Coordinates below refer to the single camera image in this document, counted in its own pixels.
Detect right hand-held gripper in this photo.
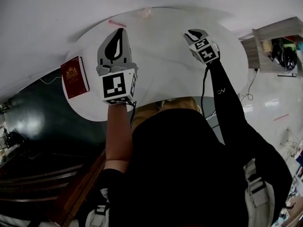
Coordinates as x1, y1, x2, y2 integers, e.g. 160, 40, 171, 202
184, 28, 222, 65

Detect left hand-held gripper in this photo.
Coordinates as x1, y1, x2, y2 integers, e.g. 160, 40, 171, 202
96, 28, 139, 106

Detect dark red hardcover book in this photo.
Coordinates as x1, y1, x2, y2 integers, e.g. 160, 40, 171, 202
60, 56, 90, 100

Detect small pale object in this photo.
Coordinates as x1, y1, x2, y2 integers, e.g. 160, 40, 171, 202
136, 8, 154, 18

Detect person's right forearm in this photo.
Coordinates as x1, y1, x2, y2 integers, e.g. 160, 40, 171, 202
205, 58, 249, 146

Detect person's left forearm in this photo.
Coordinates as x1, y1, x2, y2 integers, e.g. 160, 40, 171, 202
104, 103, 134, 172

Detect round white table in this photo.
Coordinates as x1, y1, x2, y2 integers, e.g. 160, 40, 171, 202
62, 7, 249, 146

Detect person's tan trousers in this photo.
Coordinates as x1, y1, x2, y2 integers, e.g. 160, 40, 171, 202
132, 97, 202, 125

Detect grey wooden shelf unit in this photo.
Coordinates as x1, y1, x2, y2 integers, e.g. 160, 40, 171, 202
239, 17, 303, 78

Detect red tape strip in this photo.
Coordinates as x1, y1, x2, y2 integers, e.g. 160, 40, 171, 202
273, 113, 289, 122

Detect person's black shirt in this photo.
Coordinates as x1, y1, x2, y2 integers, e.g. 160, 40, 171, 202
96, 109, 294, 227

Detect dark wooden slatted bench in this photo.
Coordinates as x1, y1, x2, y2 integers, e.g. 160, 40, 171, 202
0, 148, 107, 227

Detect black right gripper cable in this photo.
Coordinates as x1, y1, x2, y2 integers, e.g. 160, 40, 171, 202
200, 64, 211, 117

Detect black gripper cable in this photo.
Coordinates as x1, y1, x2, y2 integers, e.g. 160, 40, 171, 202
125, 100, 138, 129
200, 64, 211, 117

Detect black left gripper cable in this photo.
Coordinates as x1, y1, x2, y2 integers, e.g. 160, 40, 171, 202
125, 100, 138, 129

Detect white cable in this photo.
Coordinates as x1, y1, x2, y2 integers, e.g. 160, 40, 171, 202
39, 76, 62, 85

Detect black floor cable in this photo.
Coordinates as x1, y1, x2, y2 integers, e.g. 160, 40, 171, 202
239, 69, 258, 103

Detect white wire rack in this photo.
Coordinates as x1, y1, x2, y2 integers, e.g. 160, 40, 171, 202
280, 129, 303, 151

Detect grey left backpack strap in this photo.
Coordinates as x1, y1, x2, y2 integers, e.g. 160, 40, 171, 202
85, 188, 112, 227

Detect grey backpack strap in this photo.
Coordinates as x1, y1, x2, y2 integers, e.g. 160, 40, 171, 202
85, 188, 112, 227
243, 158, 276, 227

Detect grey right backpack strap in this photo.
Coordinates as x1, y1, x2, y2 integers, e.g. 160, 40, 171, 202
243, 158, 276, 227

